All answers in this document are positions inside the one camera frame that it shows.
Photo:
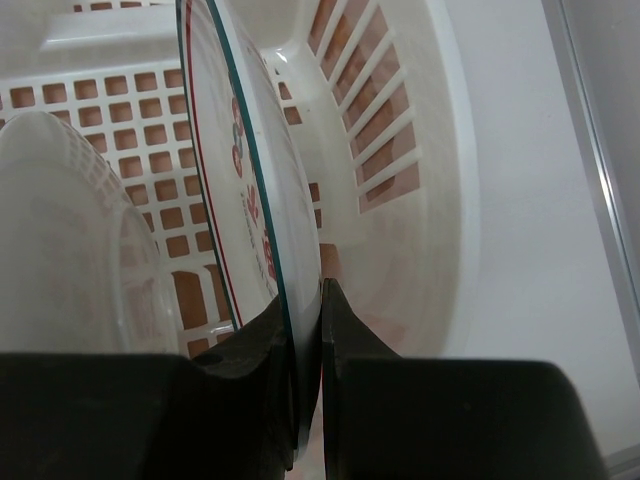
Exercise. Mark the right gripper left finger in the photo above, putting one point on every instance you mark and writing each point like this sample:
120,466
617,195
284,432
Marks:
226,414

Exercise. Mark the red character plate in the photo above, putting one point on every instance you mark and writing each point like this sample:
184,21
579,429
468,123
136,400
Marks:
254,188

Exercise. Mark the white pink dish rack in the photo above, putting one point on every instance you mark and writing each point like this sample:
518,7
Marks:
376,102

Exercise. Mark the green rim plate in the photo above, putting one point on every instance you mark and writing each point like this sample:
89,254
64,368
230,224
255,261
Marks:
80,271

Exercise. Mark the aluminium side rail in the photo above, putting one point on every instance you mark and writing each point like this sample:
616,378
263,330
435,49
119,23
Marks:
596,44

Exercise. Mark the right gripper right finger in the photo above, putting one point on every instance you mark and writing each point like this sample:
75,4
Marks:
390,417

